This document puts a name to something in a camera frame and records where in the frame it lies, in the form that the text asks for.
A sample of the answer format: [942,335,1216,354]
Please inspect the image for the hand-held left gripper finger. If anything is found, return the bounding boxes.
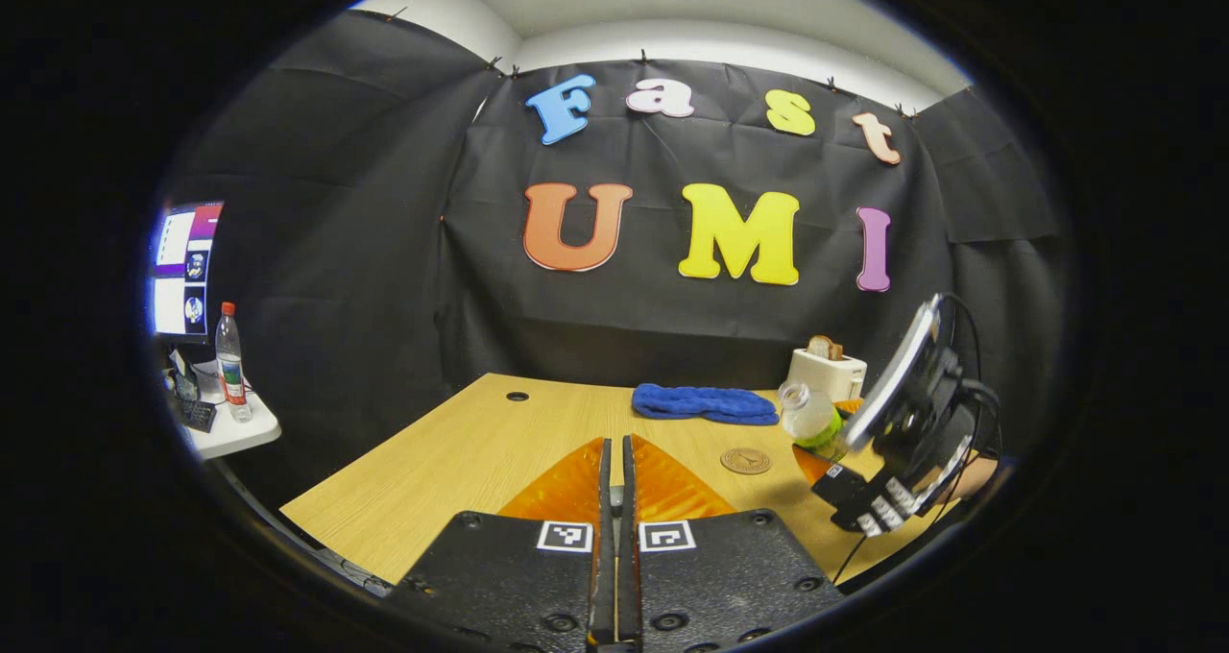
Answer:
[614,434,846,653]
[384,435,615,653]

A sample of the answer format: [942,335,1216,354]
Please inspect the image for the green label water bottle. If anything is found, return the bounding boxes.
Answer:
[778,380,848,462]

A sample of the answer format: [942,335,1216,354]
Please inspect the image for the red cap plastic bottle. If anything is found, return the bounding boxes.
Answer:
[215,302,253,423]

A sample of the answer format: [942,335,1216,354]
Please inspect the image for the white toaster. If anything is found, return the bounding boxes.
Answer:
[787,348,868,402]

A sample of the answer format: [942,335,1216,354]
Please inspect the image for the blue towel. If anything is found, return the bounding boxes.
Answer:
[631,383,781,426]

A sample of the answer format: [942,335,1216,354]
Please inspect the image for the white side table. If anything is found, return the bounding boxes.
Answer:
[168,365,282,460]

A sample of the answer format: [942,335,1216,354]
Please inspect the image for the black backdrop cloth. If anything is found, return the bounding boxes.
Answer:
[158,10,1072,500]

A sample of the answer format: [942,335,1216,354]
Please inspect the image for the black keyboard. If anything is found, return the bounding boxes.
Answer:
[173,396,218,433]

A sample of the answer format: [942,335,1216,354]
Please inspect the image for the computer monitor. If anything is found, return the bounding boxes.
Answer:
[149,202,225,342]

